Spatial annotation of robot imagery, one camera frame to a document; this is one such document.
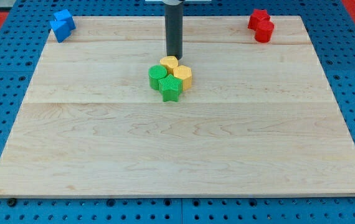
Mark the green cylinder block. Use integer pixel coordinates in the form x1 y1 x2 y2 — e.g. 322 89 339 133
148 65 168 90

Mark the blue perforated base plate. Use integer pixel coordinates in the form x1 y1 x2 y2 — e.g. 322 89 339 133
0 0 355 223

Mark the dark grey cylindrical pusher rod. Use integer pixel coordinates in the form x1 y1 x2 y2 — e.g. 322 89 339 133
163 0 183 60

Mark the red cylinder block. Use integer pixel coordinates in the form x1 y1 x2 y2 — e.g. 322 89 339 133
255 21 275 43

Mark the blue cube block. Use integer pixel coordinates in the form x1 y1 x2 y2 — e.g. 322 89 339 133
54 9 76 30

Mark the green star block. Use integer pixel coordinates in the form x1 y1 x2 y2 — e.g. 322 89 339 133
158 74 182 102

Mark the blue triangular block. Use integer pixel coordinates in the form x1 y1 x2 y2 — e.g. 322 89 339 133
50 21 71 43

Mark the light wooden board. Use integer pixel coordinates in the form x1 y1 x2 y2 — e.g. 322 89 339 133
0 16 355 198

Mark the yellow heart block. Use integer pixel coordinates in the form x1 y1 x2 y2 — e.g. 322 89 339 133
159 56 179 74

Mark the yellow hexagon block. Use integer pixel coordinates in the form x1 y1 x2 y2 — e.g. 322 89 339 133
173 65 192 91

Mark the red star block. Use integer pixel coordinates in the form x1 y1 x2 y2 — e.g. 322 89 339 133
247 9 270 30

